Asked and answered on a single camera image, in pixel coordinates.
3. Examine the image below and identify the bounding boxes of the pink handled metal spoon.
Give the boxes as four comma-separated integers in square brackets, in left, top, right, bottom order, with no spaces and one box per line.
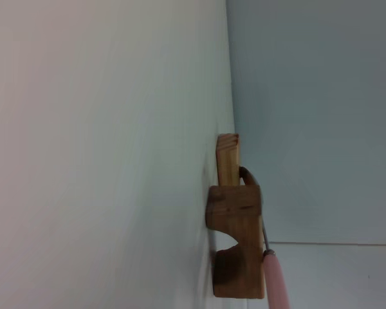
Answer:
[239,165,294,309]

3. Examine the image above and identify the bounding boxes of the light stained wooden block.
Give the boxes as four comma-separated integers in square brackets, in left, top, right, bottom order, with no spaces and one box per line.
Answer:
[215,133,243,188]

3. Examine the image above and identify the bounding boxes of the dark arched wooden block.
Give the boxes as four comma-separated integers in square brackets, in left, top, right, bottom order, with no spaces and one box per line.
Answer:
[205,184,266,301]

